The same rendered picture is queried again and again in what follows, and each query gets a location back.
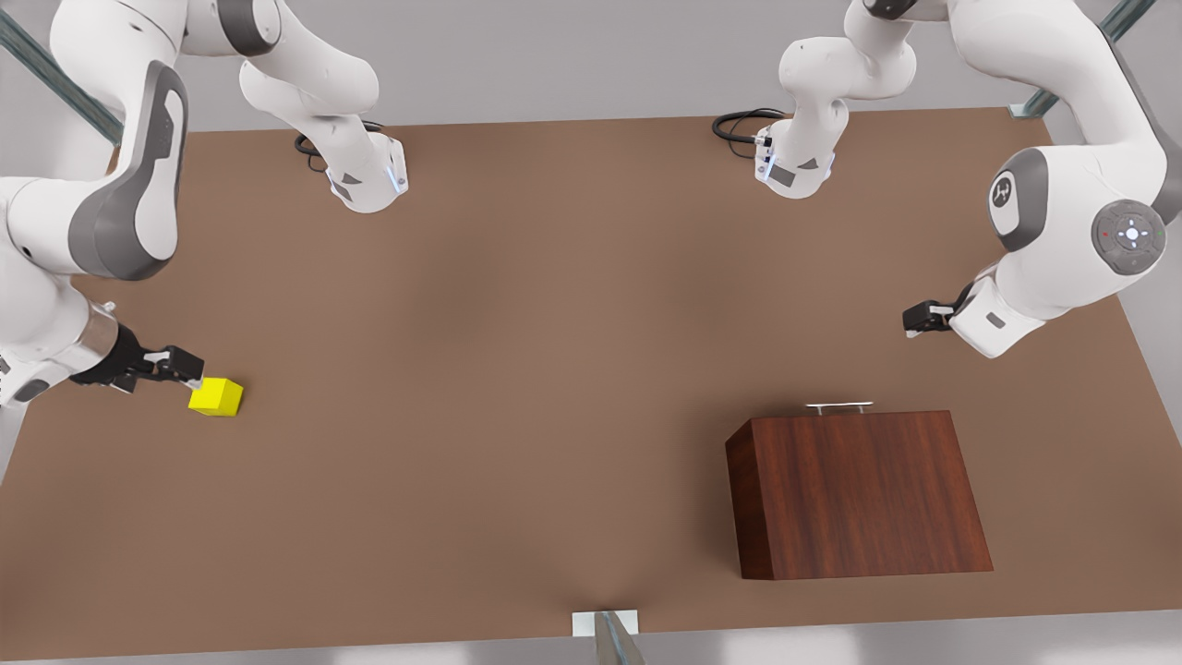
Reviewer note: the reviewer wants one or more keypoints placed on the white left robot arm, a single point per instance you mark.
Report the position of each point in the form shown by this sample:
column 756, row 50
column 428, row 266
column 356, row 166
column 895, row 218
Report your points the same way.
column 1071, row 212

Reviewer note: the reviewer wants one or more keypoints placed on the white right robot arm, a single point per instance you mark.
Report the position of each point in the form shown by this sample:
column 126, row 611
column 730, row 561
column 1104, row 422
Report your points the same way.
column 138, row 199

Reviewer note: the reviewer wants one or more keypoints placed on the dark wooden drawer cabinet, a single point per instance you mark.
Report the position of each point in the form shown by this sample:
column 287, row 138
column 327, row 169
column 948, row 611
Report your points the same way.
column 859, row 494

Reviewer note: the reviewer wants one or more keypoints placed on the yellow cube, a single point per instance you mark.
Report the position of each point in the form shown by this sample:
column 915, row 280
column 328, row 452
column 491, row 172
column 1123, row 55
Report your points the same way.
column 216, row 397

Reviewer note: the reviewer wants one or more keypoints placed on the silver frame post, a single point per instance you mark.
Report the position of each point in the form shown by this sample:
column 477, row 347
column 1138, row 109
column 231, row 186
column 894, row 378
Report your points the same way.
column 1076, row 55
column 609, row 637
column 55, row 78

